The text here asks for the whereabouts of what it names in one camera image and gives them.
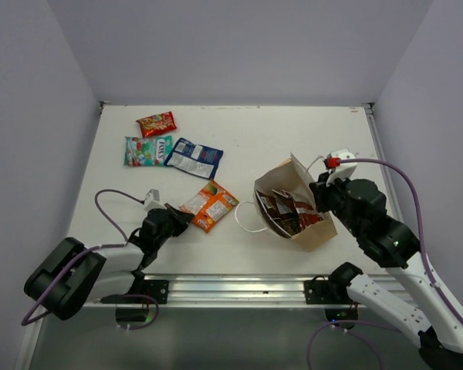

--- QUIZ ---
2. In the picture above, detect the orange snack packet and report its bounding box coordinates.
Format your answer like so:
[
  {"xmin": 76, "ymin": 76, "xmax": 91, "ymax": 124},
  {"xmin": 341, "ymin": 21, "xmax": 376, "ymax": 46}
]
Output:
[{"xmin": 180, "ymin": 180, "xmax": 238, "ymax": 233}]

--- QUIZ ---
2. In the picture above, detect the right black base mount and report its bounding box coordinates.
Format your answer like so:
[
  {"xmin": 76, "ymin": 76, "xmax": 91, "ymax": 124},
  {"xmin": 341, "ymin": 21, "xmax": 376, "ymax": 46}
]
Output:
[{"xmin": 303, "ymin": 275, "xmax": 359, "ymax": 324}]

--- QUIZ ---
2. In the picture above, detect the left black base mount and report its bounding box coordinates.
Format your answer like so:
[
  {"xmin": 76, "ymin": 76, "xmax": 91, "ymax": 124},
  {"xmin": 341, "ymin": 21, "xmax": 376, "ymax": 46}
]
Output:
[{"xmin": 99, "ymin": 279, "xmax": 170, "ymax": 325}]

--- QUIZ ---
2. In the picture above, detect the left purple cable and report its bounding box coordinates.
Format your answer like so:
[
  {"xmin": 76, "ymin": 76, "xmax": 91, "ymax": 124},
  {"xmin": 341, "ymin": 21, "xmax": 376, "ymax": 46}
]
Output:
[{"xmin": 21, "ymin": 188, "xmax": 160, "ymax": 331}]

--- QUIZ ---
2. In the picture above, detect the purple cable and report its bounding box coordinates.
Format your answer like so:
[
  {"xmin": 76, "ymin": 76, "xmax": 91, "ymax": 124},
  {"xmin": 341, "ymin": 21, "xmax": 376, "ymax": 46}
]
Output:
[
  {"xmin": 306, "ymin": 157, "xmax": 463, "ymax": 370},
  {"xmin": 21, "ymin": 188, "xmax": 160, "ymax": 331}
]

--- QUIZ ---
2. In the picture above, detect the aluminium front rail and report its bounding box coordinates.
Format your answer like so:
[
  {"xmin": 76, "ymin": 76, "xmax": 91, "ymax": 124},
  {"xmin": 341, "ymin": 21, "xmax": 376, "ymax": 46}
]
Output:
[{"xmin": 34, "ymin": 273, "xmax": 437, "ymax": 308}]

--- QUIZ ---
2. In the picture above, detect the brown chip bag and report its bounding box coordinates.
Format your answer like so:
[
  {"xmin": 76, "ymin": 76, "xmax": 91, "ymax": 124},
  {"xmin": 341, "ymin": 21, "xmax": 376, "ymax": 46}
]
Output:
[{"xmin": 255, "ymin": 190, "xmax": 302, "ymax": 238}]

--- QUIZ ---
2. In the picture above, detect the small red snack packet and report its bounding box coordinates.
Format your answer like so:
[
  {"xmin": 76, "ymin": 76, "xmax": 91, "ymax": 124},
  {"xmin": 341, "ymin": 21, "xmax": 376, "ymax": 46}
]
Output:
[{"xmin": 136, "ymin": 111, "xmax": 177, "ymax": 137}]

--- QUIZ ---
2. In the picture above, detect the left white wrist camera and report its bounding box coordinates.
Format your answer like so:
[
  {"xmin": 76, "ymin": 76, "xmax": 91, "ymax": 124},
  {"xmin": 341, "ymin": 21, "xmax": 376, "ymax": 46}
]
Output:
[{"xmin": 143, "ymin": 189, "xmax": 164, "ymax": 212}]

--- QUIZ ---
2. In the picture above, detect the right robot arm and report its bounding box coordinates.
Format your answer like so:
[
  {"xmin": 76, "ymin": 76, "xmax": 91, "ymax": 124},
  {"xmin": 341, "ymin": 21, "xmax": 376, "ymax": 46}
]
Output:
[{"xmin": 309, "ymin": 173, "xmax": 463, "ymax": 369}]

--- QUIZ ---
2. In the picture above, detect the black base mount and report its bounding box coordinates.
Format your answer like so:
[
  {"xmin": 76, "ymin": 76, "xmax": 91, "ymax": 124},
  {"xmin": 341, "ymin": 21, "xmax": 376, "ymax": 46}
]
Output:
[
  {"xmin": 99, "ymin": 279, "xmax": 170, "ymax": 325},
  {"xmin": 303, "ymin": 275, "xmax": 359, "ymax": 324}
]

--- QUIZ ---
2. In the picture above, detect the teal Fox's candy bag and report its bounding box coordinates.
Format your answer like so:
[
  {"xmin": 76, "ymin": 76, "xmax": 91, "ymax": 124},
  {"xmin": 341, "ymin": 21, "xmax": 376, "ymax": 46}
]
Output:
[{"xmin": 123, "ymin": 136, "xmax": 174, "ymax": 167}]

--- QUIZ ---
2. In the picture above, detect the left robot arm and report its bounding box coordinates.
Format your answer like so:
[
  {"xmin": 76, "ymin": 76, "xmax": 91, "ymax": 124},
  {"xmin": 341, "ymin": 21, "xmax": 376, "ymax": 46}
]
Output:
[{"xmin": 22, "ymin": 204, "xmax": 194, "ymax": 326}]

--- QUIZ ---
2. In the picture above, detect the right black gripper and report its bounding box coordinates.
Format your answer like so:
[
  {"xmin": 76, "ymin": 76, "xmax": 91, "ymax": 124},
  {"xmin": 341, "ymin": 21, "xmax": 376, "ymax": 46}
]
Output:
[{"xmin": 309, "ymin": 169, "xmax": 363, "ymax": 237}]

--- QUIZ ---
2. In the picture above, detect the red Doritos chip bag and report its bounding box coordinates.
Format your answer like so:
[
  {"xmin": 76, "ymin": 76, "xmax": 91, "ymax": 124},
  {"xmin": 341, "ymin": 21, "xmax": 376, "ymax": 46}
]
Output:
[{"xmin": 256, "ymin": 188, "xmax": 325, "ymax": 232}]

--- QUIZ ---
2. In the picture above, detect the brown paper bag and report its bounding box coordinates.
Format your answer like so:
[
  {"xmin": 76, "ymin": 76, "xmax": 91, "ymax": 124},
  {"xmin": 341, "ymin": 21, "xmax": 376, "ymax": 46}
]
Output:
[{"xmin": 234, "ymin": 155, "xmax": 337, "ymax": 251}]

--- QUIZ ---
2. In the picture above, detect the blue snack bag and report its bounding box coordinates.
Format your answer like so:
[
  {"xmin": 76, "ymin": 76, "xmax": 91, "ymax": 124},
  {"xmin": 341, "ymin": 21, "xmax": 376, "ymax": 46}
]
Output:
[{"xmin": 164, "ymin": 137, "xmax": 224, "ymax": 180}]

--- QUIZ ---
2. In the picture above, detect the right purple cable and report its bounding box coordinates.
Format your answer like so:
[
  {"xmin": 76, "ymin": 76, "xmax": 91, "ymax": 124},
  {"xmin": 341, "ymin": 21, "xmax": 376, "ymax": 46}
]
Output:
[{"xmin": 306, "ymin": 157, "xmax": 463, "ymax": 370}]

